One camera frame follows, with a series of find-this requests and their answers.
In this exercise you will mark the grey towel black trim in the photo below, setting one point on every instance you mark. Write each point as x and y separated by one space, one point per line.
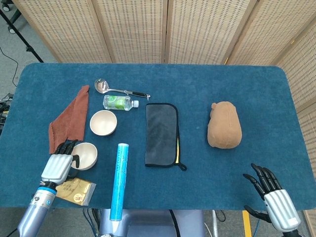
160 133

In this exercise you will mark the blue wrap roll tube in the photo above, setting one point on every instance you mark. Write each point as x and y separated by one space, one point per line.
119 185

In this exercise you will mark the black tripod stand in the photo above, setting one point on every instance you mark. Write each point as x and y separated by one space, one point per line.
22 38

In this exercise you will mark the rust brown cloth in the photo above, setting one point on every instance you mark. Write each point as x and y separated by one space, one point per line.
71 118

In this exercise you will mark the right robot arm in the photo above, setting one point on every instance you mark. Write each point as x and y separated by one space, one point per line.
292 233

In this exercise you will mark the gold foil packet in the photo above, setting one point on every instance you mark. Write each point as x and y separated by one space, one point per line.
79 191

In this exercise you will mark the cream bowl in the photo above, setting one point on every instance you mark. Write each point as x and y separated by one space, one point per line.
103 122
87 153

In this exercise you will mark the blue table cover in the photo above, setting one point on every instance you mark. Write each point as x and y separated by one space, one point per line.
209 81

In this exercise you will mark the brown plush toy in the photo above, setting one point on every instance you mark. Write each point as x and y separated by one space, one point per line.
224 126

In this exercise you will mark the clear bottle green label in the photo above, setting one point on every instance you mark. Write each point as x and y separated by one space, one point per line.
116 102

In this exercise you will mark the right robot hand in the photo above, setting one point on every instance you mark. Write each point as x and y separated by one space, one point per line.
281 209

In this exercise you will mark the dark equipment cart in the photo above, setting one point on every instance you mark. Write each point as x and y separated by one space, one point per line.
3 108

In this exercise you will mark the silver table leg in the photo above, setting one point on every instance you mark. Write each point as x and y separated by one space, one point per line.
215 222

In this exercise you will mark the grey robot torso base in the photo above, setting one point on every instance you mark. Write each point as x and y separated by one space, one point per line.
148 223

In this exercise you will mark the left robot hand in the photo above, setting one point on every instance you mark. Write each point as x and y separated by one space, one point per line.
56 168

